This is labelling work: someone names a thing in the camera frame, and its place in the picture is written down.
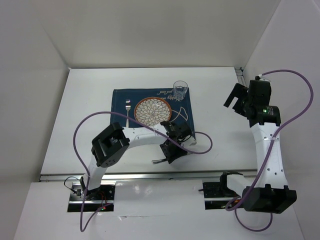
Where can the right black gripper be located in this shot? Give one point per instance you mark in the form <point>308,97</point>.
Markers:
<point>239,91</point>

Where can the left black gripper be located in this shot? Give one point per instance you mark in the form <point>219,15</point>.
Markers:
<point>172,155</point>

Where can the silver table knife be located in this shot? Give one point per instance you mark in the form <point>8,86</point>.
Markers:
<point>158,161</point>

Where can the floral ceramic plate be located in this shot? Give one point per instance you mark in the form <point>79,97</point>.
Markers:
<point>151,111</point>

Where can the clear drinking glass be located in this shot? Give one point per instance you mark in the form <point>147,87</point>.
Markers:
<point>180,89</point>

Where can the silver fork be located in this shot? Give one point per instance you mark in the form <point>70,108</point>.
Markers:
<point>128,108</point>

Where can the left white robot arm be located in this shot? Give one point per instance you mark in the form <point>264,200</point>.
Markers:
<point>110,145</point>

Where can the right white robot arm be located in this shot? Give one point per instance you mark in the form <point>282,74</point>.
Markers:
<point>269,192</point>

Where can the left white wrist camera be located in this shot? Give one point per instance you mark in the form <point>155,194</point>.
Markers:
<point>188,142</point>

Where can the right side aluminium rail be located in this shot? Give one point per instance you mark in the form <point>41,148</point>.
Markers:
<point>239,71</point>

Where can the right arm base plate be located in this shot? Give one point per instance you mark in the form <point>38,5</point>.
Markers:
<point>215,198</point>

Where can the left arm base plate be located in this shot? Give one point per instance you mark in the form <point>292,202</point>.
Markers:
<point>102,198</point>

